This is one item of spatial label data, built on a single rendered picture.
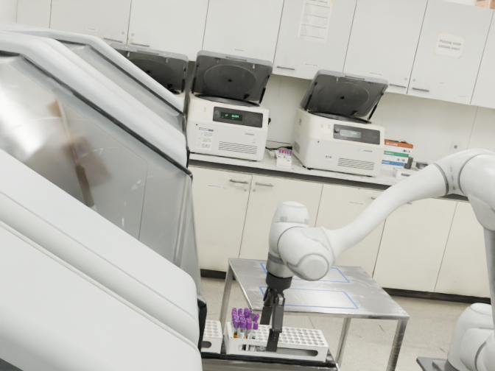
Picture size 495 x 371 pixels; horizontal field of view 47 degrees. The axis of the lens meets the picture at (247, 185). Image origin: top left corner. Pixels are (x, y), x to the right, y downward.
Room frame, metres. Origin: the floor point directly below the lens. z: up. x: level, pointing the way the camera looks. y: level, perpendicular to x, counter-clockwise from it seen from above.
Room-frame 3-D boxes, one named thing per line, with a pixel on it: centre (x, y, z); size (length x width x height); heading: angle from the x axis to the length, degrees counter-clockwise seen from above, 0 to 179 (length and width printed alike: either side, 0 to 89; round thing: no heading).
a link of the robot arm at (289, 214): (1.53, -0.14, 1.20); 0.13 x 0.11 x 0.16; 14
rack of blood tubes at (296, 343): (1.54, -0.16, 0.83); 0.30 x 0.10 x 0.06; 99
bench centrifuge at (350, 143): (4.25, -0.60, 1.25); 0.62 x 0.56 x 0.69; 9
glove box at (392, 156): (4.48, -1.08, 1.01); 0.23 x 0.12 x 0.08; 98
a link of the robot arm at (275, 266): (1.54, -0.13, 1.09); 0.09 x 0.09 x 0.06
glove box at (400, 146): (4.49, -1.11, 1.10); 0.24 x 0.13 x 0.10; 98
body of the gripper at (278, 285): (1.54, -0.13, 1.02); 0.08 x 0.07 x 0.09; 9
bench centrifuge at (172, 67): (4.02, 0.81, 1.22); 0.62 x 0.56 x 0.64; 7
